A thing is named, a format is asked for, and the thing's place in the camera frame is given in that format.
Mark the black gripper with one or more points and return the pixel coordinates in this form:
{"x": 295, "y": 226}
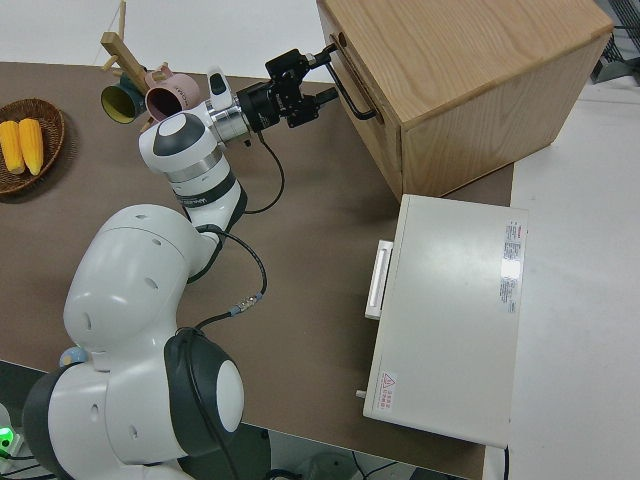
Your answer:
{"x": 280, "y": 95}

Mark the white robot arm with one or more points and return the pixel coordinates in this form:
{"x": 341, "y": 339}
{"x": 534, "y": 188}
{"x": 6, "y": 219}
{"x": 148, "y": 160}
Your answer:
{"x": 130, "y": 280}

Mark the light wooden drawer cabinet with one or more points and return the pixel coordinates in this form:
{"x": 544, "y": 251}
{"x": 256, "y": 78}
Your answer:
{"x": 475, "y": 75}

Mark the brown table mat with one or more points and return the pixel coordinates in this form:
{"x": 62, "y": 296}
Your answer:
{"x": 325, "y": 225}

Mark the pink mug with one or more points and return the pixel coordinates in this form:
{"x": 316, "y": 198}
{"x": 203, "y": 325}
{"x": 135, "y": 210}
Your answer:
{"x": 172, "y": 97}

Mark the wooden mug tree stand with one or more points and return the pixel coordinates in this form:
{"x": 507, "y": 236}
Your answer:
{"x": 125, "y": 55}

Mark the teal mug with yellow inside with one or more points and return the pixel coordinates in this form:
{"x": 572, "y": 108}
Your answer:
{"x": 117, "y": 102}

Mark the white toaster oven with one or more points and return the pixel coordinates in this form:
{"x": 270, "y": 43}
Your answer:
{"x": 450, "y": 310}

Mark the brown wicker basket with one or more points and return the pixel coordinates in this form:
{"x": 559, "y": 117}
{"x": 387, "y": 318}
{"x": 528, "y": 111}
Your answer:
{"x": 50, "y": 130}

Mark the yellow corn cob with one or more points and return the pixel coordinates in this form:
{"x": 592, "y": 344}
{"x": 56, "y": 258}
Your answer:
{"x": 31, "y": 145}
{"x": 10, "y": 147}

